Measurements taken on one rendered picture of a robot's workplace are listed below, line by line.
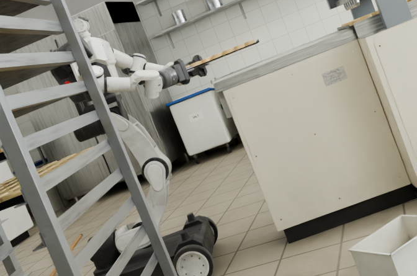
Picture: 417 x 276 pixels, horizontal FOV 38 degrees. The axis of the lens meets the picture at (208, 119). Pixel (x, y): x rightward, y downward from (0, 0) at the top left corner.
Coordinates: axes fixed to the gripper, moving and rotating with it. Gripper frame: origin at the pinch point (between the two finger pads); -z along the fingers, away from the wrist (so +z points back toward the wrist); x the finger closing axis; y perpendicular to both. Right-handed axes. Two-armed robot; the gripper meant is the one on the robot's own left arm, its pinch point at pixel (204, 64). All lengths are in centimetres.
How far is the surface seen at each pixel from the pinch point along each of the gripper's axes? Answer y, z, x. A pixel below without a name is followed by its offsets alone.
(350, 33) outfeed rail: 24, -79, -13
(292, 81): 0, -55, -24
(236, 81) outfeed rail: -17.0, -36.4, -13.8
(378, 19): 29, -92, -11
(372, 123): 19, -76, -57
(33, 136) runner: -165, -129, -2
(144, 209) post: -130, -100, -33
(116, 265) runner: -154, -119, -38
